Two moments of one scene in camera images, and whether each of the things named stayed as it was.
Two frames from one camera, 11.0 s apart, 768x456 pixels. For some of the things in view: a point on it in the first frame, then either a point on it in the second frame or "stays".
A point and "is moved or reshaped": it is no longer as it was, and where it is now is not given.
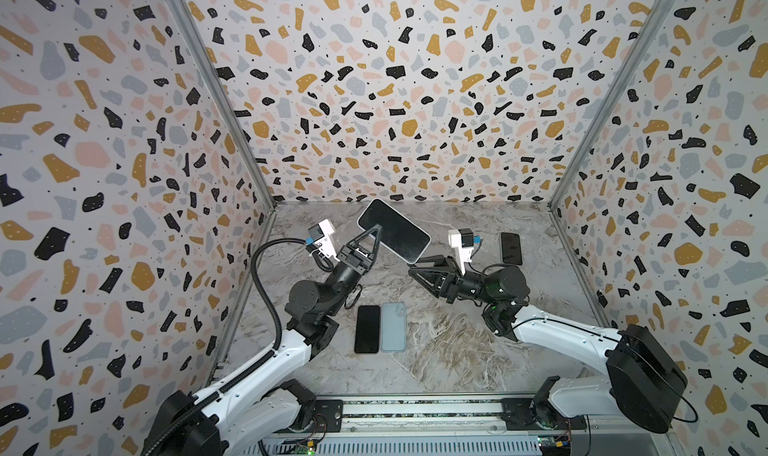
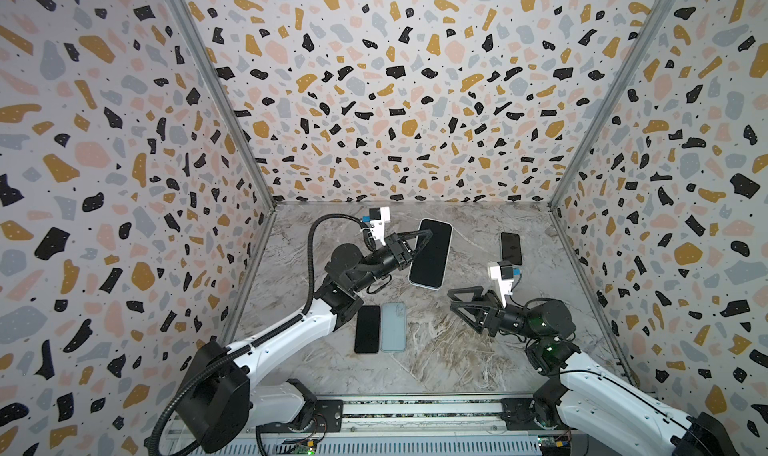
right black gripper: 453,282 to 489,315
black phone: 398,233 is moved or reshaped
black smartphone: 367,332 stays
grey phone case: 394,327 stays
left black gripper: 353,263 to 405,258
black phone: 511,248 stays
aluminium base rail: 442,426 stays
